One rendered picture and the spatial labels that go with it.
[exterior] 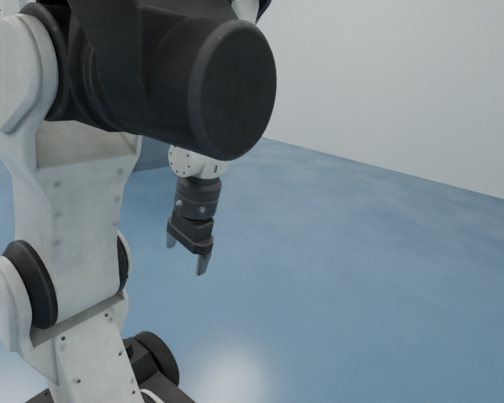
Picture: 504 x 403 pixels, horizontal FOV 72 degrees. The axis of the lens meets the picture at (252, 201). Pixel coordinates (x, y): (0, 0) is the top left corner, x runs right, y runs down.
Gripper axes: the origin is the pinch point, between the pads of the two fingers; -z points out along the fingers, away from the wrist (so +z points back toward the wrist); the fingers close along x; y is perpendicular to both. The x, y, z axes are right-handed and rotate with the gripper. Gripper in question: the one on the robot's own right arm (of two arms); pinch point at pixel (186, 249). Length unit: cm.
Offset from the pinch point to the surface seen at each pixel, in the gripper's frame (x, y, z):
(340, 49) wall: 166, -357, 31
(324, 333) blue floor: -21, -63, -55
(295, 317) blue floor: -8, -62, -57
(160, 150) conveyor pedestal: 187, -135, -77
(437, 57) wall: 63, -366, 50
